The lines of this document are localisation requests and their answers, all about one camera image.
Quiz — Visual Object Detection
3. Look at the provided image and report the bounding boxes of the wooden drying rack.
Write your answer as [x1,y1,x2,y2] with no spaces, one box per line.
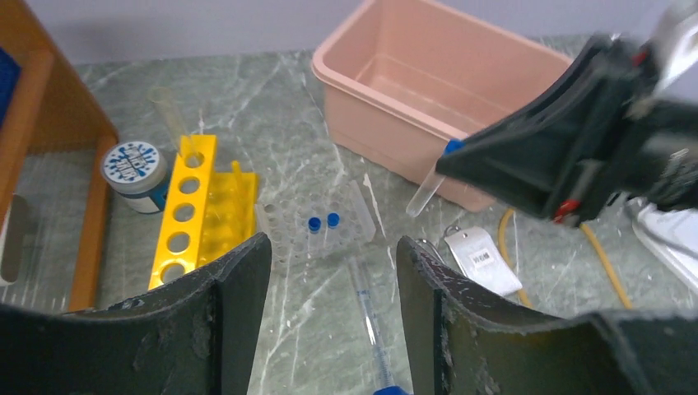
[1,1,118,313]

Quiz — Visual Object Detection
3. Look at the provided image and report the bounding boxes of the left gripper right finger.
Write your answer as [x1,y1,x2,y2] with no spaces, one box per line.
[396,236,697,394]

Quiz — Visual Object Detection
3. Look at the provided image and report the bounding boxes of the clear tube in yellow rack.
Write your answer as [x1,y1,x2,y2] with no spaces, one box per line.
[148,86,201,168]

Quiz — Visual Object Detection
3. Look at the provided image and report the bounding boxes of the yellow test tube rack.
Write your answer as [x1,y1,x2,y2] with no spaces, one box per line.
[148,134,260,290]

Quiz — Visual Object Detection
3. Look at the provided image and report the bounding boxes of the yellow rubber tubing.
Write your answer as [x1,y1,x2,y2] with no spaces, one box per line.
[496,208,634,309]

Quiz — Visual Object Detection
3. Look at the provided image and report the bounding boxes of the white powder zip bag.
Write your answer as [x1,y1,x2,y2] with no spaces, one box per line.
[444,225,523,296]

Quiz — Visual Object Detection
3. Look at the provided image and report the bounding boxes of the clear acrylic tube rack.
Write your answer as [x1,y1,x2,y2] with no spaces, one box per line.
[255,180,376,263]

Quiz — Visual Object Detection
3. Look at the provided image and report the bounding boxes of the white plastic lid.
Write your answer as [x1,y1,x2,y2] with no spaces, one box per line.
[624,198,697,293]

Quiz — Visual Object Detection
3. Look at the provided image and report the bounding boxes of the blue capped test tube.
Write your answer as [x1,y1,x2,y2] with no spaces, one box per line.
[406,139,464,217]

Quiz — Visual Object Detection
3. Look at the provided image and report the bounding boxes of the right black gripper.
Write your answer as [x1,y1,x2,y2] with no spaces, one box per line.
[435,35,697,226]

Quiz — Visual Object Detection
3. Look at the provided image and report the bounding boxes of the blue clamp on rack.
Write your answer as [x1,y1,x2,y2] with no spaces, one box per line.
[0,49,21,124]

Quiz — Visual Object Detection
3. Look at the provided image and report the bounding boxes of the pink plastic bin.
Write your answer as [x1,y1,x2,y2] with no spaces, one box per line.
[311,1,570,183]

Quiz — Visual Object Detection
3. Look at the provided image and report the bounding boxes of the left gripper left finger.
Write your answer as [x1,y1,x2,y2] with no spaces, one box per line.
[1,233,272,394]

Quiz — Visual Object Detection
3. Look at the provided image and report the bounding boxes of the metal crucible tongs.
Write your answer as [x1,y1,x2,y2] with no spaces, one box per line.
[416,239,444,264]

